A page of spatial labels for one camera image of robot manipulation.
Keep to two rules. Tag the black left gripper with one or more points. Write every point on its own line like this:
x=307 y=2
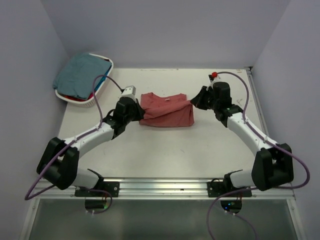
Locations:
x=140 y=111

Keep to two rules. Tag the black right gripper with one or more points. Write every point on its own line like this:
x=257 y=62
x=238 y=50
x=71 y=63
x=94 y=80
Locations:
x=198 y=100

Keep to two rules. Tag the salmon pink t shirt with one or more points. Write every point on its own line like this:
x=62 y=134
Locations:
x=166 y=112

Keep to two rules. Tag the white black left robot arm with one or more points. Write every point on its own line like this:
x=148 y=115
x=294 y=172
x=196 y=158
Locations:
x=59 y=163

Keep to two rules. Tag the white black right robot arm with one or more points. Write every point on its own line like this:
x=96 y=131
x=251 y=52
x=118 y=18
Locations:
x=272 y=166

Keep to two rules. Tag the white perforated laundry basket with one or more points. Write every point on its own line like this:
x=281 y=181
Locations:
x=91 y=102

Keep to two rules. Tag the blue t shirt in basket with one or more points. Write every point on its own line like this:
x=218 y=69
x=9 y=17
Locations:
x=102 y=79

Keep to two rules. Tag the red t shirt in basket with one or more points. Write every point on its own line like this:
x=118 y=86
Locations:
x=77 y=99

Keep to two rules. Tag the teal t shirt in basket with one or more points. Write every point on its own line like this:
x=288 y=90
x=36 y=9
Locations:
x=76 y=79

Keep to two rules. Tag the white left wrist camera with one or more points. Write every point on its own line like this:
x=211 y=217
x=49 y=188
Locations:
x=129 y=92

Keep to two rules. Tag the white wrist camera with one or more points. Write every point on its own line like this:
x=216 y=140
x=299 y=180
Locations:
x=129 y=92
x=213 y=76

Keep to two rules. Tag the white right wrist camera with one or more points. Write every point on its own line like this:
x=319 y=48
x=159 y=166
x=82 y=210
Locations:
x=213 y=76

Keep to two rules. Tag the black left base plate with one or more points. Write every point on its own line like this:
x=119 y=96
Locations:
x=99 y=190

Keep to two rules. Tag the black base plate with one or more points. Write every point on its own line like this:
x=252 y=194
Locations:
x=99 y=190
x=216 y=187

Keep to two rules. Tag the aluminium mounting rail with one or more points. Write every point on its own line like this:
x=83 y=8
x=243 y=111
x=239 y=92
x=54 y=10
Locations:
x=161 y=189

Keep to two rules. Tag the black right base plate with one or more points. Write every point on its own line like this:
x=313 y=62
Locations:
x=216 y=187

